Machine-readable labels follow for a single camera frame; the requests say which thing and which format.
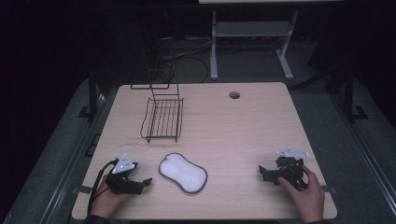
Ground white metal stand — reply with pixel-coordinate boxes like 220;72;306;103
208;8;301;81

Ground floor cables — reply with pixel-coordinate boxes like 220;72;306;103
160;36;216;84

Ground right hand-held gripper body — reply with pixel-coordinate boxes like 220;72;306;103
263;147;310;191

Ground black wire rack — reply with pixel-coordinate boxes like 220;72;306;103
130;49;185;144

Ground person's right hand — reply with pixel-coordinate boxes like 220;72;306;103
277;164;326;224

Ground black metal post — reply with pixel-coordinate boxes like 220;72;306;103
88;69;98;120
344;66;356;120

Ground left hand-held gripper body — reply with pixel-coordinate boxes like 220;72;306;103
105;153;145;196

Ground white sponge with dark rim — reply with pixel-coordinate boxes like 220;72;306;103
158;152;208;195

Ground black cable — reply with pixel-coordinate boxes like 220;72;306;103
87;158;120;217

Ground person's left hand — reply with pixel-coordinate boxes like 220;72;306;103
90;175;134;219

